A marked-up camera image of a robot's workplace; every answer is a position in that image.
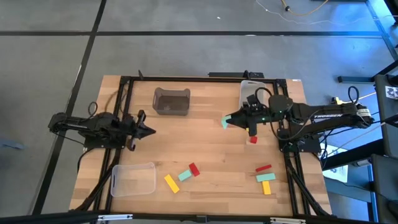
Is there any red triangular foam block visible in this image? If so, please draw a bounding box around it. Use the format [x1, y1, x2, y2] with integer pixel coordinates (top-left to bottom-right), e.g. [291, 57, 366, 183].
[188, 162, 201, 177]

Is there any grey translucent plastic bin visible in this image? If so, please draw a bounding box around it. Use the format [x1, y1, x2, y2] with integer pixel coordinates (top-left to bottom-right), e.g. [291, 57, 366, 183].
[152, 87, 191, 116]

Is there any long teal foam block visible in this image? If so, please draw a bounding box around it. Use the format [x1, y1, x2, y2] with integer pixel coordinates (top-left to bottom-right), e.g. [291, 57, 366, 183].
[256, 172, 277, 183]

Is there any black stand foot bar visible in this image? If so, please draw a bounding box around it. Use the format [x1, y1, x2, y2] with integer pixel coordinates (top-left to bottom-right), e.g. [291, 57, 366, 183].
[337, 75, 376, 85]

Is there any long yellow foam block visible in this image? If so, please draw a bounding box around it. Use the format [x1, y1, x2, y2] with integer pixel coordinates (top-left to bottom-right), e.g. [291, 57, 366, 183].
[164, 174, 180, 194]

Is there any brown cable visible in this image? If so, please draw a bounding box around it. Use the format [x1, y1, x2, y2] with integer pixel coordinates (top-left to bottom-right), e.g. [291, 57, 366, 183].
[104, 85, 128, 114]

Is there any silver metal bracket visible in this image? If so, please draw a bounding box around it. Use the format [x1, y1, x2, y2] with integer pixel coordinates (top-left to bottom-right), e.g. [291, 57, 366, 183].
[98, 213, 133, 222]
[269, 217, 307, 224]

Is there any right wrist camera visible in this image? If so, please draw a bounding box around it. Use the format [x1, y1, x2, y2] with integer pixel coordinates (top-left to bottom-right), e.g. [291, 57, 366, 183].
[247, 95, 264, 113]

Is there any white floor cable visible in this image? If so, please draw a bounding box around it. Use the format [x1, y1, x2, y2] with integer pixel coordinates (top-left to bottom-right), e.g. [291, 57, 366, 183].
[256, 0, 381, 26]

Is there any clear plastic bin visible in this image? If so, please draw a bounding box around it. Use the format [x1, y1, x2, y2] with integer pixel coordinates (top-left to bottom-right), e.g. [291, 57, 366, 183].
[110, 161, 157, 198]

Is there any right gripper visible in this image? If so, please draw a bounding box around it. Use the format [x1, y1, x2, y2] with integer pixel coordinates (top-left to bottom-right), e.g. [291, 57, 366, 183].
[226, 105, 272, 136]

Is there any black rectangular bar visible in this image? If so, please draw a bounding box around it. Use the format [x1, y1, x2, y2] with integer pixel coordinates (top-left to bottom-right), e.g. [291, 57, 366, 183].
[208, 71, 265, 80]

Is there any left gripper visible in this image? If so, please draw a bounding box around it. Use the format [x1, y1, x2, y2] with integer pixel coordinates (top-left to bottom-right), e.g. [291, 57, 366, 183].
[124, 109, 156, 152]

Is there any white plastic bin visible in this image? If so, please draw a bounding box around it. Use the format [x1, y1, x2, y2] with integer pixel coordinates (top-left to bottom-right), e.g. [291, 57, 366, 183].
[238, 80, 267, 110]

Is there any yellow floor cable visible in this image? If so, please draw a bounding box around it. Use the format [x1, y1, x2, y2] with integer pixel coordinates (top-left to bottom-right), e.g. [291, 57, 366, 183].
[280, 0, 330, 17]

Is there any black aluminium rig frame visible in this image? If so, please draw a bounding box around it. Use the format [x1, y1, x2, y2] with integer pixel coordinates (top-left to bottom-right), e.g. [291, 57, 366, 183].
[0, 70, 398, 224]

